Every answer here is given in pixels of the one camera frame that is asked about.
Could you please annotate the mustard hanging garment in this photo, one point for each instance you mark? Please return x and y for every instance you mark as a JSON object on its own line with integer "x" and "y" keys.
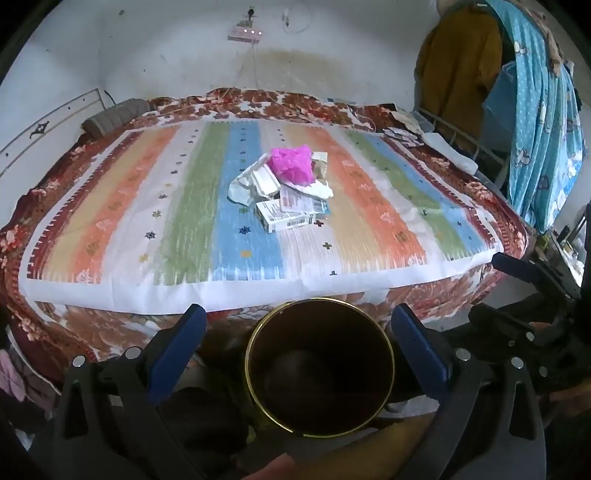
{"x": 461, "y": 69}

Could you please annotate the pink cloth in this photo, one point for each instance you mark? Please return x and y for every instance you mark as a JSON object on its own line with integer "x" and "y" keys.
{"x": 11, "y": 374}

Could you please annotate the white tissue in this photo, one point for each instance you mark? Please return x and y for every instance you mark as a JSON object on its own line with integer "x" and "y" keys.
{"x": 319, "y": 189}

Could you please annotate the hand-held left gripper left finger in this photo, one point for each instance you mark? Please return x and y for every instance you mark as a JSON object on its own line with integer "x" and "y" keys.
{"x": 182, "y": 344}

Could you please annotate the striped colourful bed cover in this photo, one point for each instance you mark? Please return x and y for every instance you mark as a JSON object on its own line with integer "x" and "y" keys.
{"x": 115, "y": 323}

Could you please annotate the pink plastic bag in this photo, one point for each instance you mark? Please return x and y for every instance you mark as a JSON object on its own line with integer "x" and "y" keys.
{"x": 292, "y": 164}

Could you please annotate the white plastic wrapper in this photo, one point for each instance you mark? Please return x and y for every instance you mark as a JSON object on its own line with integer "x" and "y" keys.
{"x": 240, "y": 189}

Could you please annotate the white bed headboard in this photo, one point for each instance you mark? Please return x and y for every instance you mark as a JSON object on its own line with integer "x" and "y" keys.
{"x": 51, "y": 134}

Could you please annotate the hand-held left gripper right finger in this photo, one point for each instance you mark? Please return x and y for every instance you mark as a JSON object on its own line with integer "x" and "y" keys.
{"x": 418, "y": 346}

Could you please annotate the black plug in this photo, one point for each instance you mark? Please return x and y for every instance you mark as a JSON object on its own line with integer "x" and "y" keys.
{"x": 250, "y": 14}

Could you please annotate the dark gold-rimmed waste bin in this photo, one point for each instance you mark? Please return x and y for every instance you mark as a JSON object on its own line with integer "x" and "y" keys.
{"x": 318, "y": 369}

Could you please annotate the striped colourful bed mat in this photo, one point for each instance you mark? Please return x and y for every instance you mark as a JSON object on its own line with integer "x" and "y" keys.
{"x": 194, "y": 221}

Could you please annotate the white folded cloth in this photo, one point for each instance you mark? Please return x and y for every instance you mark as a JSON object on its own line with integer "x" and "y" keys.
{"x": 450, "y": 150}

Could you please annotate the pile of small packets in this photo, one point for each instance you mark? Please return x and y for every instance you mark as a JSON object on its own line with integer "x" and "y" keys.
{"x": 401, "y": 134}

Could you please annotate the small cardboard box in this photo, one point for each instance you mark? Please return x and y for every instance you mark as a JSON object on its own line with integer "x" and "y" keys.
{"x": 320, "y": 164}

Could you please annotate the blue printed hanging cloth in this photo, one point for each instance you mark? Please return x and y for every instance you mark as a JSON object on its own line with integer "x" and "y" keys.
{"x": 540, "y": 129}

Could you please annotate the cream cloth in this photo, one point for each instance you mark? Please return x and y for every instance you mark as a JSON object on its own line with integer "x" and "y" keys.
{"x": 406, "y": 121}

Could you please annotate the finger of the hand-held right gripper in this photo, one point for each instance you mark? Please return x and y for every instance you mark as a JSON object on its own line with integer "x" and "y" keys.
{"x": 498, "y": 323}
{"x": 512, "y": 270}

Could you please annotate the clear plastic packet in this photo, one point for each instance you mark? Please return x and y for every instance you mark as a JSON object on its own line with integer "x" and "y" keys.
{"x": 302, "y": 198}

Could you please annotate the metal bed rail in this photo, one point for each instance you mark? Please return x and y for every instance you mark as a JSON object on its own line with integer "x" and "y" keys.
{"x": 461, "y": 138}

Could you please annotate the grey folded cloth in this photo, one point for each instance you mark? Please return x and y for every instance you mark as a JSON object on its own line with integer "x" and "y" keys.
{"x": 115, "y": 115}

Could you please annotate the white printed carton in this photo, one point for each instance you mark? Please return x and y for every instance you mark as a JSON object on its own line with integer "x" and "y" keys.
{"x": 281, "y": 220}

